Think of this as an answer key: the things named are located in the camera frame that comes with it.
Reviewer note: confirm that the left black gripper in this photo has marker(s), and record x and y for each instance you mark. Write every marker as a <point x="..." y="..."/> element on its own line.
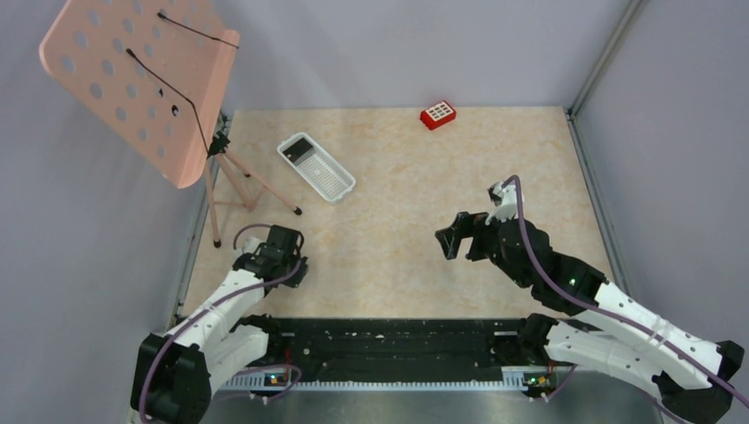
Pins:
<point x="303" y="270"/>

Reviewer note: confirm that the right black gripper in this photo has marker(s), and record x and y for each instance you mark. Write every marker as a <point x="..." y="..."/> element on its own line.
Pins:
<point x="465" y="224"/>

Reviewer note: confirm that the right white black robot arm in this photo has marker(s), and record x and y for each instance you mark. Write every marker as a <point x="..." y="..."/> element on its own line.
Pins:
<point x="599" y="326"/>

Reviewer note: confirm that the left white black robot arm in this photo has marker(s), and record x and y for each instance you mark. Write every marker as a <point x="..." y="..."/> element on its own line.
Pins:
<point x="179" y="372"/>

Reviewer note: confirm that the black card in basket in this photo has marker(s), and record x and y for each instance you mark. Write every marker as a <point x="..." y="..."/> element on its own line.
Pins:
<point x="299" y="151"/>

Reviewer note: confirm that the white plastic basket tray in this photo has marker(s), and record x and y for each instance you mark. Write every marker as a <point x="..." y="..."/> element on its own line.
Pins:
<point x="328" y="177"/>

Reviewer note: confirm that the red box with grid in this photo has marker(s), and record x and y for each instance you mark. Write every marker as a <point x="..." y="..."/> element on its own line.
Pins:
<point x="438" y="115"/>

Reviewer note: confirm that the pink perforated music stand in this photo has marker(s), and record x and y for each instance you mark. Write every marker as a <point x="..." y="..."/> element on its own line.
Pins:
<point x="156" y="73"/>

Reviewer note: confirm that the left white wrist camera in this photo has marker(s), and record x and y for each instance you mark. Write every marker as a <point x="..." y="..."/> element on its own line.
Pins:
<point x="250" y="245"/>

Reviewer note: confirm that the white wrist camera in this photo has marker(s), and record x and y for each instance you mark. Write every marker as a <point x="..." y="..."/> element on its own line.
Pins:
<point x="250" y="245"/>
<point x="504" y="196"/>

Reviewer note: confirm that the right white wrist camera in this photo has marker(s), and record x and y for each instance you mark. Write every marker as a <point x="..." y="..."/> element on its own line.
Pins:
<point x="504" y="196"/>

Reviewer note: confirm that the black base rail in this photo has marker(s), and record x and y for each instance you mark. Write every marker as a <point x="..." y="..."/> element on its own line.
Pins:
<point x="386" y="354"/>

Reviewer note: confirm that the aluminium frame rail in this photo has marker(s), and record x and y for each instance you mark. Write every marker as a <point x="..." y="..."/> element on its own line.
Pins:
<point x="574" y="121"/>

